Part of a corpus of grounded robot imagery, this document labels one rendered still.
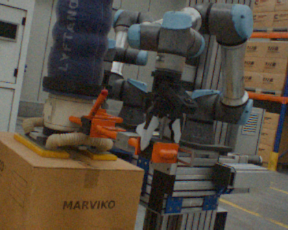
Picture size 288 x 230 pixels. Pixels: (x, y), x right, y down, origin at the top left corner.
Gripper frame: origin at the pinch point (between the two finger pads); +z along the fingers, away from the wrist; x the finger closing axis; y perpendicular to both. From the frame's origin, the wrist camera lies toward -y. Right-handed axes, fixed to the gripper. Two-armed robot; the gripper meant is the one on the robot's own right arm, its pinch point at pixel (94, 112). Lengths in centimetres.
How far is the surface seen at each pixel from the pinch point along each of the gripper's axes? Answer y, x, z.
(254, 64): -488, 637, -126
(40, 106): -912, 298, 67
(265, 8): -483, 636, -256
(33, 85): -920, 273, 14
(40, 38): -919, 271, -116
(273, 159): -388, 640, 78
